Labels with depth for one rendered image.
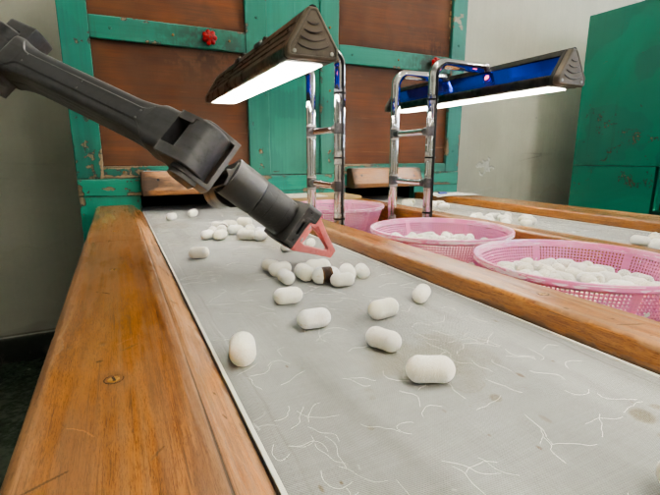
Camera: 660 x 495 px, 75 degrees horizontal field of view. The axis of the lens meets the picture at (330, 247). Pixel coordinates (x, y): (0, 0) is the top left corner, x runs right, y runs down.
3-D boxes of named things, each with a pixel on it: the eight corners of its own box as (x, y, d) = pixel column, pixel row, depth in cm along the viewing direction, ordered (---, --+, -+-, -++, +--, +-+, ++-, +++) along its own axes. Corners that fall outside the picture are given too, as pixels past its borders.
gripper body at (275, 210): (295, 204, 70) (258, 176, 67) (320, 211, 61) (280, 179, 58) (271, 237, 70) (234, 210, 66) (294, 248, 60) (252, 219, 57)
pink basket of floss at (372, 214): (367, 250, 107) (368, 212, 105) (272, 243, 116) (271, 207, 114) (393, 233, 131) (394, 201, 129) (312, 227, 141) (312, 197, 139)
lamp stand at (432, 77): (426, 252, 104) (436, 54, 95) (381, 239, 122) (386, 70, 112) (485, 246, 112) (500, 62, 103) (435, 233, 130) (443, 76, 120)
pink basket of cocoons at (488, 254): (604, 392, 43) (617, 301, 41) (431, 308, 66) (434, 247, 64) (737, 342, 54) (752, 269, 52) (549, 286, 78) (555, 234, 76)
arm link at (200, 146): (-52, 60, 63) (0, 10, 66) (-20, 87, 68) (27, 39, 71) (183, 180, 53) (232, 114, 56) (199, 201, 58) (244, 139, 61)
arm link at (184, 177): (168, 168, 54) (207, 117, 56) (152, 178, 64) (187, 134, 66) (244, 224, 59) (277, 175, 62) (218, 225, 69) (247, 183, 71)
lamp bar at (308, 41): (288, 56, 60) (287, -1, 59) (205, 103, 115) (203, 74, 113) (339, 61, 63) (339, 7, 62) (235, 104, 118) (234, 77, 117)
